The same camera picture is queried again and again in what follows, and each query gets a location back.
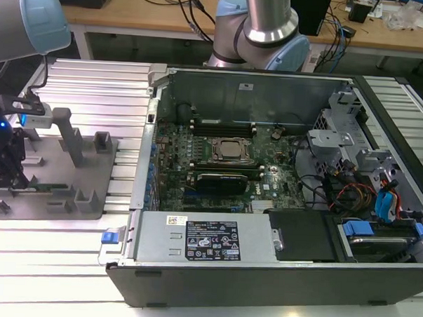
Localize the black camera cable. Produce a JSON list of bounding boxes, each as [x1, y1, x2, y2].
[[24, 51, 51, 102]]

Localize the black graphics card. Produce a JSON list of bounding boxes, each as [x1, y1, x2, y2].
[[194, 170, 250, 196]]

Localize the RAM slot with black clips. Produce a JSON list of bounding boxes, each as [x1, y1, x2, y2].
[[190, 121, 257, 130], [190, 159, 264, 168], [192, 129, 257, 139]]

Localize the blue flat data cable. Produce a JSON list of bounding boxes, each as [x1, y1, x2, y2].
[[376, 189, 396, 224], [384, 178, 403, 221]]

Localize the metal socket cover frame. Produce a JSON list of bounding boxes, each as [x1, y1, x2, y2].
[[210, 135, 257, 165]]

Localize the red yellow black power wires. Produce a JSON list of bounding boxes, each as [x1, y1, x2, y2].
[[330, 182, 379, 213]]

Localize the green RAM stick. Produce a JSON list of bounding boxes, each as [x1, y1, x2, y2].
[[26, 181, 69, 192]]

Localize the clear plastic bags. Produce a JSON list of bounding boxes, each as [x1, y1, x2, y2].
[[380, 0, 423, 34]]

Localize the black computer tower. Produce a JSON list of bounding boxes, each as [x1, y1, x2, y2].
[[288, 0, 332, 37]]

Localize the green motherboard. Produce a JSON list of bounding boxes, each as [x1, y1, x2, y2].
[[149, 117, 311, 219]]

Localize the hard disk in blue carrier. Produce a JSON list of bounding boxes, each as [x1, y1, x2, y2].
[[337, 218, 423, 267]]

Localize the small black box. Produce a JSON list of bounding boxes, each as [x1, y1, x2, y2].
[[347, 1, 374, 23]]

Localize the black plastic drive cover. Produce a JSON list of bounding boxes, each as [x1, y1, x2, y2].
[[261, 206, 340, 265]]

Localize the silver chipset heat sink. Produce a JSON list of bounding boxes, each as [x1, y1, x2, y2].
[[250, 198, 278, 215]]

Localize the grey parts rack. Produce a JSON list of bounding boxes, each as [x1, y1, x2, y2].
[[0, 104, 122, 227]]

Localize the silver CPU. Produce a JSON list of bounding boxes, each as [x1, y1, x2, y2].
[[219, 140, 247, 159]]

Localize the wooden desk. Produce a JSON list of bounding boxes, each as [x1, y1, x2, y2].
[[57, 0, 423, 76]]

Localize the RAM slot with white clips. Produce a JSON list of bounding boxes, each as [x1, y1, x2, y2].
[[189, 161, 266, 170], [191, 125, 257, 135], [191, 117, 257, 126], [188, 166, 267, 180]]

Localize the grey power supply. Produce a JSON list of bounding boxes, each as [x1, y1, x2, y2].
[[133, 209, 278, 269]]

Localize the CPU socket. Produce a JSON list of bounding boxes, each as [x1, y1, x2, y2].
[[209, 134, 259, 167]]

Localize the white wrist camera black mount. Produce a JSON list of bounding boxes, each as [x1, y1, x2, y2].
[[8, 95, 56, 128]]

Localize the grey metal drive cage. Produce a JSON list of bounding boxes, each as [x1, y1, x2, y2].
[[304, 88, 407, 196]]

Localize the black open PC case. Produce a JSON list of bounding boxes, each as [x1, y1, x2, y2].
[[103, 62, 423, 317]]

